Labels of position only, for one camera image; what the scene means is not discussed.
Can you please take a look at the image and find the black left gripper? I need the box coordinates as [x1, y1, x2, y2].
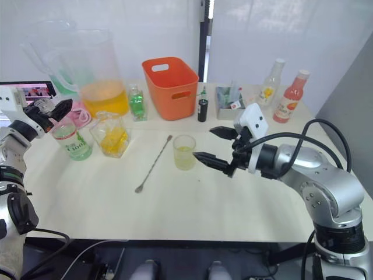
[24, 97, 74, 132]

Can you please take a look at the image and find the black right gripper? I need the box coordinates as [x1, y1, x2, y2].
[193, 125, 254, 178]

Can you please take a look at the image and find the green juice bottle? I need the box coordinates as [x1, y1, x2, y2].
[51, 121, 94, 162]

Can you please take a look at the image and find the long twisted metal spoon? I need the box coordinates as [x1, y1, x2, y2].
[135, 134, 174, 194]

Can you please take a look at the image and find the square bottle yellow liquid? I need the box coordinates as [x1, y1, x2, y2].
[89, 111, 132, 159]

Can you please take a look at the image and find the ribbed clear drinking glass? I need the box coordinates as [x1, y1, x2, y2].
[173, 134, 196, 172]

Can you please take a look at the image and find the dark green colouring bottle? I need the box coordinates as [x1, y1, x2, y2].
[197, 86, 209, 123]

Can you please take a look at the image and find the large pitcher orange liquid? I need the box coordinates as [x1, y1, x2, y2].
[62, 29, 131, 119]

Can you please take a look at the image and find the clear bottle yellow print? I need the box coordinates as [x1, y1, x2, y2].
[258, 58, 286, 108]

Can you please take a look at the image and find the pink juice bottle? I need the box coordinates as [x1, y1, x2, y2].
[272, 69, 311, 124]

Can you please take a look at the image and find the square bottle green liquid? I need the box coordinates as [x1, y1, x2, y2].
[128, 83, 149, 122]

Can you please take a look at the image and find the tablet with lit screen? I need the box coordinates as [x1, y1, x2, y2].
[0, 80, 58, 103]

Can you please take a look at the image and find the grey metal tray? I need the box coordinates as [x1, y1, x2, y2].
[215, 86, 248, 121]

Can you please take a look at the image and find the clear graduated tube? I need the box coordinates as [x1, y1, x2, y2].
[217, 86, 234, 108]

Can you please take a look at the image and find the orange plastic basket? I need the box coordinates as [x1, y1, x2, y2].
[142, 57, 200, 122]

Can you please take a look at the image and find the grey rounded shape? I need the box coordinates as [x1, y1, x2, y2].
[206, 261, 233, 280]
[129, 260, 161, 280]

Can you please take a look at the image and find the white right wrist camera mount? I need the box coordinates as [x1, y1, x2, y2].
[234, 102, 269, 175]

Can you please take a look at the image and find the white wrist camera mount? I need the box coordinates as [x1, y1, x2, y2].
[234, 102, 269, 175]
[0, 87, 46, 139]

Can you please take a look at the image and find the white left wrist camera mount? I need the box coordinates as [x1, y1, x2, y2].
[0, 87, 46, 139]

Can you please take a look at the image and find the black vertical post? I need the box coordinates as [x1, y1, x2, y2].
[199, 0, 216, 84]

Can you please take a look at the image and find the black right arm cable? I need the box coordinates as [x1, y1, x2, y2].
[238, 118, 353, 173]

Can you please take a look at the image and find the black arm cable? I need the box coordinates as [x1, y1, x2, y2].
[238, 118, 353, 173]
[22, 228, 71, 280]

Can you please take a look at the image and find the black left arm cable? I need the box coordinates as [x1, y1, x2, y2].
[22, 228, 71, 280]

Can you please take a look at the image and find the white cable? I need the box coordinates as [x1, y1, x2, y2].
[65, 239, 129, 280]

